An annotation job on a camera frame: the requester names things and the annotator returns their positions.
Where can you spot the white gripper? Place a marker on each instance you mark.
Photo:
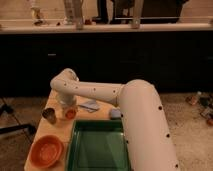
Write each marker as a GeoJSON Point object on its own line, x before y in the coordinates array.
{"type": "Point", "coordinates": [64, 108]}

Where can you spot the orange-red apple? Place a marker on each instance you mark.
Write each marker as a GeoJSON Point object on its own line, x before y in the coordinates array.
{"type": "Point", "coordinates": [70, 114]}

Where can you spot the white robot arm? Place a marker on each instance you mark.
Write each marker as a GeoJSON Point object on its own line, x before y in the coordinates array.
{"type": "Point", "coordinates": [146, 130]}

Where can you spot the grey folded cloth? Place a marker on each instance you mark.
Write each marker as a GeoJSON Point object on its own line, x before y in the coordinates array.
{"type": "Point", "coordinates": [90, 106]}

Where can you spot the small metal cup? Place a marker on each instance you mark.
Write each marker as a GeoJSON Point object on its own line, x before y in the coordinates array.
{"type": "Point", "coordinates": [49, 115]}

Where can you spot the wooden table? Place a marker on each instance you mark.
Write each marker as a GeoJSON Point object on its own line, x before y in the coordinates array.
{"type": "Point", "coordinates": [63, 129]}

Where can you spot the blue sponge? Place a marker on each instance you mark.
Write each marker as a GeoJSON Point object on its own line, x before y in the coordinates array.
{"type": "Point", "coordinates": [115, 114]}

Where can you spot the green plastic tray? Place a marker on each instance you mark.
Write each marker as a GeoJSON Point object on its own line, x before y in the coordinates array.
{"type": "Point", "coordinates": [97, 145]}

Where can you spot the orange bowl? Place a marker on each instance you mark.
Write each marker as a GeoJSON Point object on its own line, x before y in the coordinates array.
{"type": "Point", "coordinates": [46, 151]}

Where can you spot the black stand base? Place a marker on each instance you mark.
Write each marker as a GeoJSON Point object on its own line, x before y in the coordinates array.
{"type": "Point", "coordinates": [28, 129]}

